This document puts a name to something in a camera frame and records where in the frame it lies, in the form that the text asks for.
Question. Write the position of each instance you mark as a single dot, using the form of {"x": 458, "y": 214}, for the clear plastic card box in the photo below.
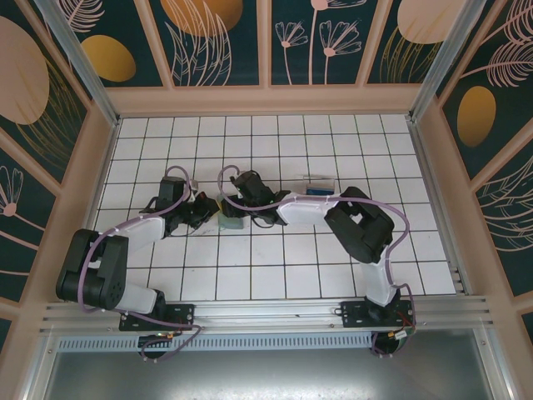
{"x": 318, "y": 180}

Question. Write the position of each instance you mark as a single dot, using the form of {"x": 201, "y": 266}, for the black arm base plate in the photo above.
{"x": 183, "y": 312}
{"x": 354, "y": 312}

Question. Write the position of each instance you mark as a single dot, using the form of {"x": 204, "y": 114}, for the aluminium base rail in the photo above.
{"x": 266, "y": 310}

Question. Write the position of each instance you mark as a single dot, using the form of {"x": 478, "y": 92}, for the aluminium frame post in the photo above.
{"x": 80, "y": 58}
{"x": 447, "y": 58}

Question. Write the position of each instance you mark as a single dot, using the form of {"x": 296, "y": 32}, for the aluminium table side rail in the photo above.
{"x": 104, "y": 166}
{"x": 436, "y": 208}

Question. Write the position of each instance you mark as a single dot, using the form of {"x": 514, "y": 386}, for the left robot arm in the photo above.
{"x": 96, "y": 266}

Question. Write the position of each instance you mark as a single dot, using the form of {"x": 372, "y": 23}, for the green card holder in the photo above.
{"x": 233, "y": 224}

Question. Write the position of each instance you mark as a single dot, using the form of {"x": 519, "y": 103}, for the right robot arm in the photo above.
{"x": 358, "y": 225}

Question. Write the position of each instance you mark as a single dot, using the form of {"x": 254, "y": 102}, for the grey sheet metal panel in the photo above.
{"x": 266, "y": 375}

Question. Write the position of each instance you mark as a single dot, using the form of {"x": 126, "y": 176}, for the blue credit card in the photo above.
{"x": 316, "y": 191}

